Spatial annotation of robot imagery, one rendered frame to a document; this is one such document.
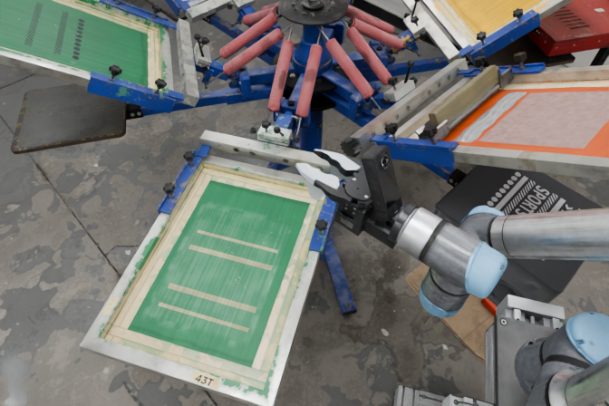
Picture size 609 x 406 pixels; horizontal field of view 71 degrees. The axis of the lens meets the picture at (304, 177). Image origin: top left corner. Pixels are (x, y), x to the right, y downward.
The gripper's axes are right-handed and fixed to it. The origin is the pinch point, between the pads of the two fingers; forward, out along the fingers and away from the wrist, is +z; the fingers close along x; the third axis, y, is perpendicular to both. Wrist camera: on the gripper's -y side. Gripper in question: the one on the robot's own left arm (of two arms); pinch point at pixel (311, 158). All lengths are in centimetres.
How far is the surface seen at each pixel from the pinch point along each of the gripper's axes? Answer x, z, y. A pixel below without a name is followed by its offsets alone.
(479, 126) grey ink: 81, -11, 31
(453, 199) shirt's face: 78, -14, 63
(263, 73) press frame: 83, 87, 55
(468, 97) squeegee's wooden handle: 89, -2, 28
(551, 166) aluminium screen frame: 55, -35, 16
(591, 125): 79, -38, 15
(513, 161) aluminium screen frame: 57, -27, 21
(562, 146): 68, -35, 18
